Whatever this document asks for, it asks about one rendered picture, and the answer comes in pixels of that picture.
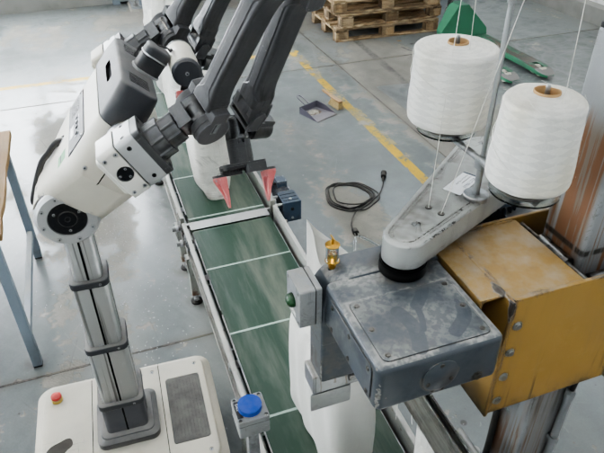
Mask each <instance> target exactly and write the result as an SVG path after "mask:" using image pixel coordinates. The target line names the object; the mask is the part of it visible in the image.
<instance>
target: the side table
mask: <svg viewBox="0 0 604 453"><path fill-rule="evenodd" d="M11 140H12V134H11V131H10V130H6V131H0V241H3V233H4V225H3V216H4V211H5V204H6V193H7V178H8V181H9V183H10V186H11V189H12V192H13V196H14V199H15V202H16V205H17V208H18V210H19V213H20V216H21V219H22V223H23V226H24V229H25V232H26V235H27V236H26V265H25V296H24V308H23V306H22V301H21V300H20V297H19V294H18V292H17V289H16V287H15V284H14V282H13V277H12V275H11V272H10V270H9V268H8V265H7V262H6V260H5V257H4V253H3V251H2V248H1V245H0V282H1V284H2V287H3V289H4V293H5V295H6V298H7V300H8V303H9V305H10V308H11V309H12V312H13V316H14V319H15V321H16V323H17V326H18V328H19V331H20V333H21V336H22V339H23V342H24V344H25V347H26V349H27V352H28V353H29V356H30V359H31V363H32V365H33V367H34V368H38V367H42V366H43V360H42V357H41V355H40V350H39V348H38V345H37V343H36V341H35V338H34V335H33V332H32V283H33V256H34V258H35V260H37V259H41V258H42V253H41V249H40V245H39V242H38V239H37V236H36V234H35V231H34V228H33V225H32V222H31V217H30V214H29V211H28V209H27V206H26V203H25V200H24V197H23V195H22V189H21V186H20V184H19V181H18V178H17V175H16V172H15V170H14V167H13V162H12V159H11V156H10V150H11Z"/></svg>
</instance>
